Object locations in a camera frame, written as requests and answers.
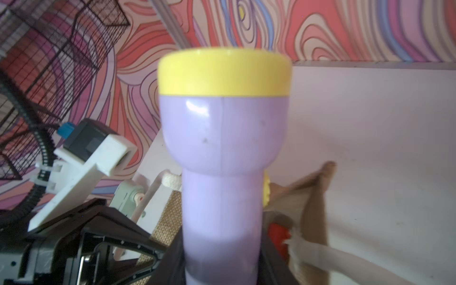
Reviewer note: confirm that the aluminium frame post left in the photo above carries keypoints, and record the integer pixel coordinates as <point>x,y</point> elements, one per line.
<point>165,14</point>

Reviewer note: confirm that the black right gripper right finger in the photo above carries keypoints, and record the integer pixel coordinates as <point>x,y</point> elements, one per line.
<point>272,269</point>

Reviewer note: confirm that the purple flashlight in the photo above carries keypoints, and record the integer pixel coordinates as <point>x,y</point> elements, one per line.
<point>224,120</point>

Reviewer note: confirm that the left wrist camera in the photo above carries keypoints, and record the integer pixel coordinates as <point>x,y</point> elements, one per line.
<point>90,152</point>

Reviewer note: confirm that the red flashlight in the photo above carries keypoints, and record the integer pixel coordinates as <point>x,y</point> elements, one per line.
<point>278,235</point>

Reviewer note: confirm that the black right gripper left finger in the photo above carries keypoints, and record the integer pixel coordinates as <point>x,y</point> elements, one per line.
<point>171,270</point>

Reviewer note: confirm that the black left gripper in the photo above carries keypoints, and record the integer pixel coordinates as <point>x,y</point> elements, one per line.
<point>91,244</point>

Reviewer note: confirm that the green pencil sharpener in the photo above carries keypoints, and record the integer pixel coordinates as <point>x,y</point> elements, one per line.
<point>127,197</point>

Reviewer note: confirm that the black wire basket left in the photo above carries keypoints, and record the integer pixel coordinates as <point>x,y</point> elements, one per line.
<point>52,50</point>

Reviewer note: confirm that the brown burlap tote bag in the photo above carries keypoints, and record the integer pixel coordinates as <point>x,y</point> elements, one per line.
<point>310,221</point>

